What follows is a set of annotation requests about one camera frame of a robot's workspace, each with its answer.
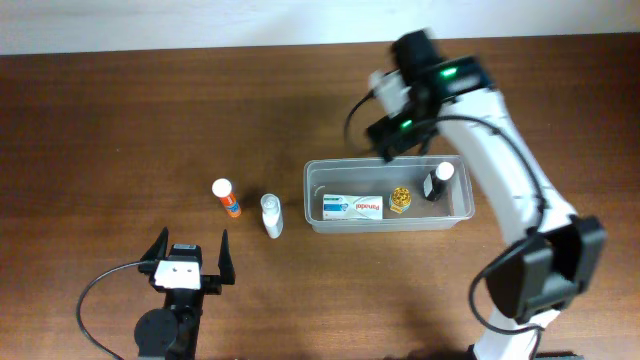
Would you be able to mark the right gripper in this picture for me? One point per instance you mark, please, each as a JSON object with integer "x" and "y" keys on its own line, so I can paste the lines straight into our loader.
{"x": 402, "y": 138}

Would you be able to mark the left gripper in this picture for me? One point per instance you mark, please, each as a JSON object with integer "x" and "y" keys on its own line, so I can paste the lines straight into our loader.
{"x": 213, "y": 284}

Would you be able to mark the dark bottle white cap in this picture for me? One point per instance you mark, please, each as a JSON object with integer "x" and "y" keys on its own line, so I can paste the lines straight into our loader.
{"x": 436, "y": 181}

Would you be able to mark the small jar gold lid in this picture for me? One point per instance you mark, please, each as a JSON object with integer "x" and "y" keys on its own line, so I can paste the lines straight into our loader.
{"x": 400, "y": 200}

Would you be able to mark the white spray bottle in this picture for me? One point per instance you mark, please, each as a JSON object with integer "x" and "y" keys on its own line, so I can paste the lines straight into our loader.
{"x": 272, "y": 215}

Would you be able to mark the white green medicine box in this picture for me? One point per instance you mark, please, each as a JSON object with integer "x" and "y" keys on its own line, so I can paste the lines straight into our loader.
{"x": 347, "y": 207}

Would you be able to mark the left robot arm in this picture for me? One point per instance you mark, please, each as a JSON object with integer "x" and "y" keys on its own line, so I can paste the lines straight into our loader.
{"x": 171, "y": 331}

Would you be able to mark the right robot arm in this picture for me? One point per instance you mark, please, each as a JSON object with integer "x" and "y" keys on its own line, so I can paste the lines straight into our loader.
{"x": 551, "y": 252}

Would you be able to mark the clear plastic container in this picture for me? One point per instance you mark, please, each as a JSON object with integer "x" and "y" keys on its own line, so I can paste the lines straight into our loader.
{"x": 374, "y": 177}

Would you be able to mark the orange tube white cap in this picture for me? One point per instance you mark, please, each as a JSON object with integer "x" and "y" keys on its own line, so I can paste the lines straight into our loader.
{"x": 222, "y": 189}

